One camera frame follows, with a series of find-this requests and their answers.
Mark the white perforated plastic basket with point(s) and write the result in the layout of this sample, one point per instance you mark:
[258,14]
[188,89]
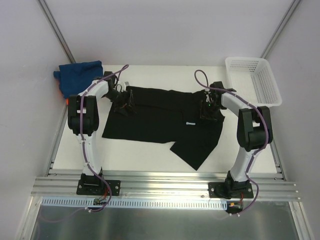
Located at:
[253,80]

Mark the aluminium frame rail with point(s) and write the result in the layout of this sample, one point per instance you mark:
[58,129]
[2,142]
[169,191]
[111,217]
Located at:
[165,185]

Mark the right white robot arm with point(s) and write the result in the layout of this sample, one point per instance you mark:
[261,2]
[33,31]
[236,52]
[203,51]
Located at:
[254,133]

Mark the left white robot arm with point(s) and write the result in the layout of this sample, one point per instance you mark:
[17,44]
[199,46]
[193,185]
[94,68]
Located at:
[83,115]

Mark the folded blue t shirt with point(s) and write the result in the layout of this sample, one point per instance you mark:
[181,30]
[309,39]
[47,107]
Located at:
[74,78]

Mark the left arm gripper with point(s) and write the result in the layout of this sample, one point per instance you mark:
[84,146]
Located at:
[126,102]

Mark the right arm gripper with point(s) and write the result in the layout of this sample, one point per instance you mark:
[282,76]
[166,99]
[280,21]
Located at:
[208,113]

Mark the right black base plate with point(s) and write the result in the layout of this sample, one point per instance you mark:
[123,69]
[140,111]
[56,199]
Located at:
[224,190]

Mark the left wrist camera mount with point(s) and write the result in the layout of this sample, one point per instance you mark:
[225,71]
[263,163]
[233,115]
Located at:
[121,86]

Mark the white slotted cable duct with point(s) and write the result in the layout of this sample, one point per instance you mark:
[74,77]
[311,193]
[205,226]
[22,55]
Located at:
[135,203]

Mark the black t shirt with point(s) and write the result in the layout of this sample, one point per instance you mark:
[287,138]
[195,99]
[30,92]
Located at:
[163,116]

